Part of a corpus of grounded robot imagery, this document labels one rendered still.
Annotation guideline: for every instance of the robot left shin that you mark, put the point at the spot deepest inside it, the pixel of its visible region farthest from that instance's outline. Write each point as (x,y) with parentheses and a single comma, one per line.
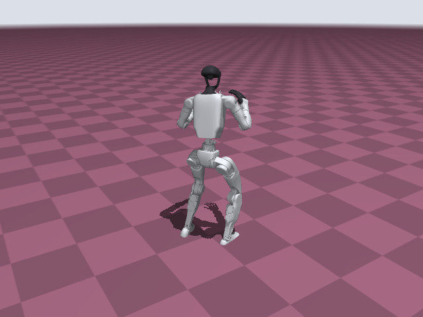
(193,203)

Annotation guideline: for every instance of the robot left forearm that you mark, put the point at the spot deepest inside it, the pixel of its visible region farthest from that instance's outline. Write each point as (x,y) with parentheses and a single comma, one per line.
(190,117)

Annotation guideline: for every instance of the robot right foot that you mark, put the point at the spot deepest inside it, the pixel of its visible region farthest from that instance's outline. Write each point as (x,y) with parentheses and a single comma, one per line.
(233,236)

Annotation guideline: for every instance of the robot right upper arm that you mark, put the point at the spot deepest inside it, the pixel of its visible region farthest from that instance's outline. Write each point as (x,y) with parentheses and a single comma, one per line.
(230,102)

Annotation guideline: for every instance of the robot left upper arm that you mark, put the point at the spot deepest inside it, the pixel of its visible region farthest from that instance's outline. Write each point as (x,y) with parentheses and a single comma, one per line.
(185,113)

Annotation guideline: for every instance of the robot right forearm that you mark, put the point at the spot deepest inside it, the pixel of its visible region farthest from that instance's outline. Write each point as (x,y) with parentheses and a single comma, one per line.
(245,108)

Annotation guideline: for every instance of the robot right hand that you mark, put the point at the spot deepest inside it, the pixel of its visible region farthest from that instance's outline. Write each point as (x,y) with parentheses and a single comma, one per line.
(238,95)

